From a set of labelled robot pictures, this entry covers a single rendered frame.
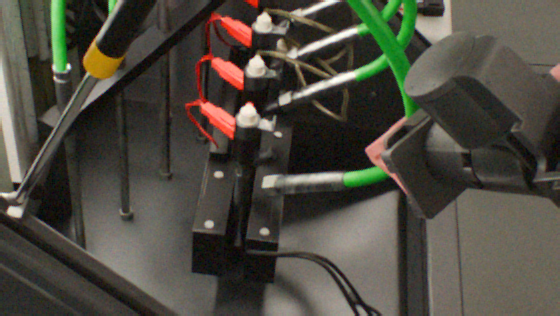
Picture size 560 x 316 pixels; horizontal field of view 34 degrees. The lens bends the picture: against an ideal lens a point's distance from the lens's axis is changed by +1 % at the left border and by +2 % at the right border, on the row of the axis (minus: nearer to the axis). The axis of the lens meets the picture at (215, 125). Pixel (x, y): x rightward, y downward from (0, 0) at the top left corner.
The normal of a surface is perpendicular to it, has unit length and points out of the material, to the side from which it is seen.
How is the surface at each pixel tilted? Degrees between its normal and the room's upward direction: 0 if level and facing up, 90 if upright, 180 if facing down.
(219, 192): 0
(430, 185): 49
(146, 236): 0
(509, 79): 41
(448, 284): 0
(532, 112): 45
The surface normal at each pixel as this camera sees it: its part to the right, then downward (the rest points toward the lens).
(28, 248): 0.70, -0.44
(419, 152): 0.39, 0.01
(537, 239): 0.04, -0.71
